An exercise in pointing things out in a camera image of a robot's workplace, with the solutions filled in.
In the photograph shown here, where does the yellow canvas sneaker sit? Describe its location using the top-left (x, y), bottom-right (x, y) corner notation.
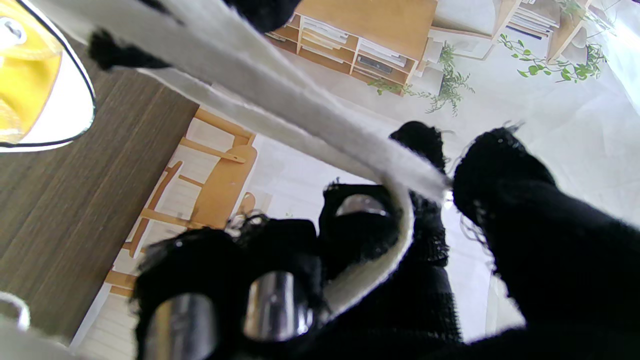
top-left (0, 0), bottom-right (97, 153)

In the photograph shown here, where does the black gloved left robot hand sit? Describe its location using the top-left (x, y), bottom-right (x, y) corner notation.
top-left (89, 0), bottom-right (303, 71)

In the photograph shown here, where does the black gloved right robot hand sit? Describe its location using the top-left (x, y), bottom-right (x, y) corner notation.
top-left (132, 121), bottom-right (640, 360)

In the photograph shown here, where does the printed room scene backdrop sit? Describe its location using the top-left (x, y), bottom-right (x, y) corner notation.
top-left (70, 0), bottom-right (640, 360)

